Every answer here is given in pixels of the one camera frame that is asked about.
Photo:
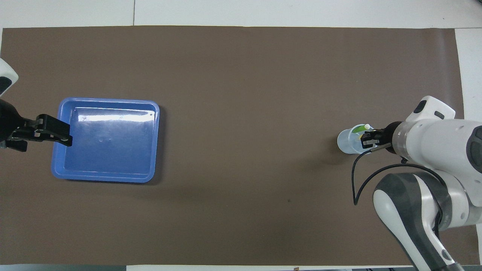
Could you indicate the green marker pen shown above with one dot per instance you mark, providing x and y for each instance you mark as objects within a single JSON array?
[{"x": 362, "y": 128}]

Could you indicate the yellow marker pen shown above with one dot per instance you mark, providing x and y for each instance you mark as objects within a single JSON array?
[{"x": 360, "y": 135}]

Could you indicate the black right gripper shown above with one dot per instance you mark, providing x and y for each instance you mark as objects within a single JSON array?
[{"x": 389, "y": 137}]

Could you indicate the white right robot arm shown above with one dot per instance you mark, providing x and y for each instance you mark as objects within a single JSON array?
[{"x": 437, "y": 146}]

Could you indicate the translucent plastic cup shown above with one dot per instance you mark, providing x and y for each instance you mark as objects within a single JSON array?
[{"x": 344, "y": 143}]

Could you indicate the blue plastic tray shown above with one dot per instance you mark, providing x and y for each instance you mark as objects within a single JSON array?
[{"x": 113, "y": 150}]

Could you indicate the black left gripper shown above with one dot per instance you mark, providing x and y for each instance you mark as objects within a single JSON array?
[{"x": 9, "y": 122}]

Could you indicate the brown table mat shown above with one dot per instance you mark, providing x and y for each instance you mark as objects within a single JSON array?
[{"x": 241, "y": 94}]

